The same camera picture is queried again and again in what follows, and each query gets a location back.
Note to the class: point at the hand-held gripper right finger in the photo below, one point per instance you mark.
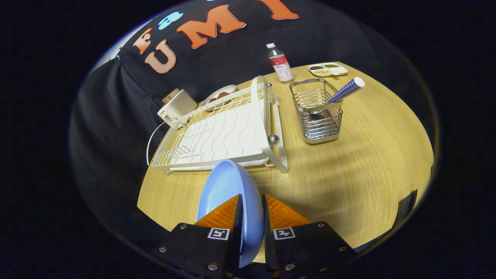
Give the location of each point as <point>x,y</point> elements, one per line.
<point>268,232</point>

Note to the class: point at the light blue plate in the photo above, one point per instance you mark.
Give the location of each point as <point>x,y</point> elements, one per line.
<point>228,186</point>

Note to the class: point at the white divided food tray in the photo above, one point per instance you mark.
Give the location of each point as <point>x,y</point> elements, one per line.
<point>341,70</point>

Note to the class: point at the white plate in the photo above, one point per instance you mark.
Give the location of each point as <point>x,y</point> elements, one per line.
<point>228,90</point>

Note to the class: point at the dark grey object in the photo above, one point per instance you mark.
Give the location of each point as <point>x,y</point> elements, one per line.
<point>407,205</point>

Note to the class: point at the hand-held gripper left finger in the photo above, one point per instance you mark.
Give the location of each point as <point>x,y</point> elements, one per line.
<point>238,224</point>

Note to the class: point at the red food pieces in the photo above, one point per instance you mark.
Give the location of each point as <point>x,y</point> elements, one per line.
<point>221,95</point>

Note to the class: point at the brown toast slice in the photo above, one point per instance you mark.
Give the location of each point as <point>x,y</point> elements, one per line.
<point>171,95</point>

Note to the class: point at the black backdrop cloth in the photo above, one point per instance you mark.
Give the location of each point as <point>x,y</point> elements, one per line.
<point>116,116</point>

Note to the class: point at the white toaster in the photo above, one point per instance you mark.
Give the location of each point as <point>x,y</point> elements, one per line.
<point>180,106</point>

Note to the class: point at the clear bottle with red label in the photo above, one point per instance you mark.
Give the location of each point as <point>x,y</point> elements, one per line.
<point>283,68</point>

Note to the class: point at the white dish rack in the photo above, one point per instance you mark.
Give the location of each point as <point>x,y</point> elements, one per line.
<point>217,135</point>

